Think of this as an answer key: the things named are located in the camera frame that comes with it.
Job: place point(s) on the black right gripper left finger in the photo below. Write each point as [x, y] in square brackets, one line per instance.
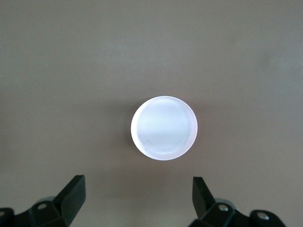
[68, 203]

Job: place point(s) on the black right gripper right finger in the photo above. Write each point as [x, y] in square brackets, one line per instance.
[208, 210]

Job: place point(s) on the pink round plate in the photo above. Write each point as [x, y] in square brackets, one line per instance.
[163, 127]

